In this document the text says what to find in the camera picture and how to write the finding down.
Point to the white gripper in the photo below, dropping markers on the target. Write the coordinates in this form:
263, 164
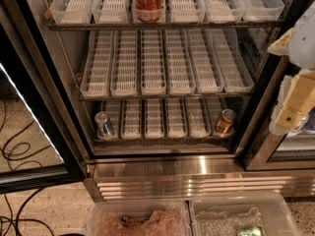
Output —
304, 43

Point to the blue silver redbull can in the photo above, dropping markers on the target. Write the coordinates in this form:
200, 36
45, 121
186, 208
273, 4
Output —
104, 126

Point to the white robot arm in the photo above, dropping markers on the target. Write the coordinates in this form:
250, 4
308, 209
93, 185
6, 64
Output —
301, 49

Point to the right closed fridge door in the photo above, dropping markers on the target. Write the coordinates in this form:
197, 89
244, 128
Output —
263, 150

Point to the copper orange can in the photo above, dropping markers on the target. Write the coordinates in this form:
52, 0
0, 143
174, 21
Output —
225, 123

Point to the red cola can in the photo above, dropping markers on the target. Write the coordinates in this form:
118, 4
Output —
148, 11

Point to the green can in bin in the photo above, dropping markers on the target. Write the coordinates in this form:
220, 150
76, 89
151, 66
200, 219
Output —
250, 231

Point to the steel fridge bottom grille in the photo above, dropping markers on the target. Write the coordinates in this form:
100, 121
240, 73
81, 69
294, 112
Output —
188, 177

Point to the open glass fridge door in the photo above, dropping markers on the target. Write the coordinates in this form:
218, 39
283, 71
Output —
43, 143

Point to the right clear plastic bin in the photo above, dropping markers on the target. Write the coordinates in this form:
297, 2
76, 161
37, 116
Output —
222, 214

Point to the clear plastic bin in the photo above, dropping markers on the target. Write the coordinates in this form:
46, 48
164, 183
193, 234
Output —
140, 218
222, 214

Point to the left clear plastic bin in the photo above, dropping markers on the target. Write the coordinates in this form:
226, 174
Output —
140, 218

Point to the top wire fridge shelf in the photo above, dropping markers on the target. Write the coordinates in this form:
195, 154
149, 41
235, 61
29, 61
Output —
164, 26

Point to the wire fridge shelf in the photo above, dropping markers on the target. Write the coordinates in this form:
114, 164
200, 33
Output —
164, 26
164, 141
164, 96

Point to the middle wire fridge shelf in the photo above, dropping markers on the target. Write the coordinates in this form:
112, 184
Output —
164, 96

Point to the bottom wire fridge shelf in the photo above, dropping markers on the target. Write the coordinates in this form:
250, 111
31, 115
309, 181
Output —
164, 141

